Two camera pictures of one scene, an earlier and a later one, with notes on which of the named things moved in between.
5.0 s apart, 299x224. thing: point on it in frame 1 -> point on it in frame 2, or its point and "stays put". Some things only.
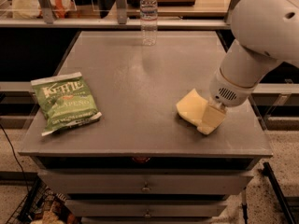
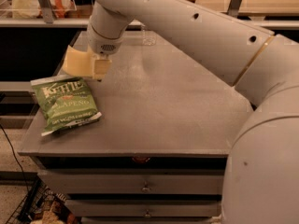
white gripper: x=228 y=90 -> x=103 y=45
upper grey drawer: x=148 y=182 stays put
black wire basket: x=44 y=206 stays put
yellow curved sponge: x=192 y=105 -> x=78 y=63
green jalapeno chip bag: x=64 y=103 stays put
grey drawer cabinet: x=144 y=162 stays put
